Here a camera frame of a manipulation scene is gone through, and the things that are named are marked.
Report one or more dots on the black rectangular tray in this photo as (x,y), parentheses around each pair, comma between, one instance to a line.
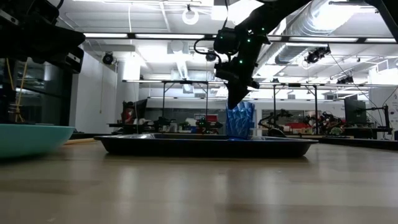
(202,149)

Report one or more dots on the silver ventilation duct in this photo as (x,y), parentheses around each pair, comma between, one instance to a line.
(298,28)

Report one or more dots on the person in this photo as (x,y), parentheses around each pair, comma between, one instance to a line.
(127,115)

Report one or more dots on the black ceiling camera cluster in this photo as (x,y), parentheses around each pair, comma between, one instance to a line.
(345,80)
(317,54)

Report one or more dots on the dark glass cabinet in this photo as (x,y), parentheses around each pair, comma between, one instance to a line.
(46,99)

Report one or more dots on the black ceiling-mounted camera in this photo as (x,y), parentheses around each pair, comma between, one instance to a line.
(211,56)
(108,58)

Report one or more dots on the blue translucent plastic cup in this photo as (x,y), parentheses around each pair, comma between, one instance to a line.
(241,123)

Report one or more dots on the black diagonal frame strut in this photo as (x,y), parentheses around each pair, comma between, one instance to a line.
(385,18)

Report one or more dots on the red box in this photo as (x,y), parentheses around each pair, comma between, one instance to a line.
(212,118)

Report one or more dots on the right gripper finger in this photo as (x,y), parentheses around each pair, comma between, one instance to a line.
(234,95)

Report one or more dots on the black background workstation frame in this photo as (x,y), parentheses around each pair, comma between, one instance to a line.
(163,99)
(315,102)

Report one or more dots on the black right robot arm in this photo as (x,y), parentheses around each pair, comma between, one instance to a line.
(273,15)

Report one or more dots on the black background robot arm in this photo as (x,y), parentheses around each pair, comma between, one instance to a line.
(163,123)
(205,124)
(273,119)
(326,121)

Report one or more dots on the black computer monitor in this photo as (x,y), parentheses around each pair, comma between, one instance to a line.
(354,112)
(141,109)

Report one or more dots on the teal round plate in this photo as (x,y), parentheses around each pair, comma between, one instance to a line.
(31,140)

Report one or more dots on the overhead beam with light strips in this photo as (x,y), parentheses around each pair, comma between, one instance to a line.
(131,35)

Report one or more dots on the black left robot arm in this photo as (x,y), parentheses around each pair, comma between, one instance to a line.
(25,12)

